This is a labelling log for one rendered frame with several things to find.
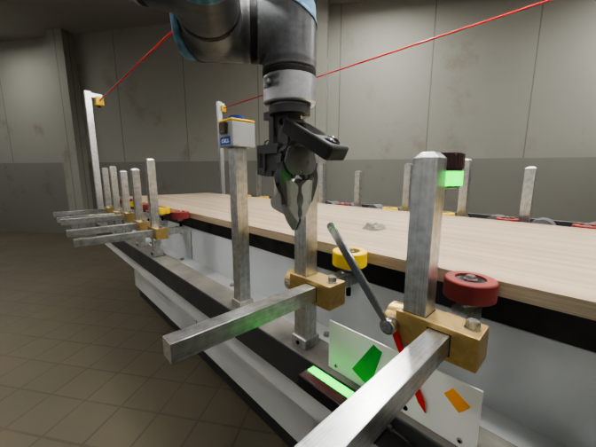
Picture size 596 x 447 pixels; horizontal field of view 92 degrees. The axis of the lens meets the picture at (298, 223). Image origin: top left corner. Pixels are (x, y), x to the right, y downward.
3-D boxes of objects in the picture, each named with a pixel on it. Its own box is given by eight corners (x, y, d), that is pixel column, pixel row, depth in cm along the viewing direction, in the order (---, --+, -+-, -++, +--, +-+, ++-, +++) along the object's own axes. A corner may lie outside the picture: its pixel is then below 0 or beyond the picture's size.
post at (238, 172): (239, 310, 81) (234, 146, 73) (231, 304, 84) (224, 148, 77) (253, 305, 84) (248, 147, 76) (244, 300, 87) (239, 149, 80)
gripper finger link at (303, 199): (290, 224, 57) (290, 177, 56) (311, 228, 53) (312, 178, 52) (278, 226, 55) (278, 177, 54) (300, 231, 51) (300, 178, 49)
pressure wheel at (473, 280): (483, 357, 45) (492, 288, 43) (431, 337, 50) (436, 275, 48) (497, 338, 50) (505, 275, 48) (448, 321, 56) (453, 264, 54)
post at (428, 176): (414, 454, 46) (438, 150, 38) (394, 440, 49) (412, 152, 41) (423, 441, 49) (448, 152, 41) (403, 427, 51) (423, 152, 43)
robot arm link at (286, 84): (326, 78, 48) (284, 63, 42) (326, 109, 49) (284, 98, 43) (291, 90, 55) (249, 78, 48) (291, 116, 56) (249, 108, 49)
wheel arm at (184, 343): (172, 372, 38) (169, 342, 38) (163, 360, 41) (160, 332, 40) (359, 286, 68) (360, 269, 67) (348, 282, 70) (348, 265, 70)
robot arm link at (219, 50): (160, -39, 37) (255, -29, 39) (183, 11, 49) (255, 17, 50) (166, 40, 39) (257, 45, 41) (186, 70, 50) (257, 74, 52)
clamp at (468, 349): (475, 374, 37) (479, 340, 37) (382, 333, 47) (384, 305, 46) (487, 356, 41) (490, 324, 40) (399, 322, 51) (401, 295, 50)
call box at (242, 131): (232, 149, 72) (231, 116, 70) (218, 151, 77) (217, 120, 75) (255, 150, 76) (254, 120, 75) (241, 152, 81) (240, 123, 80)
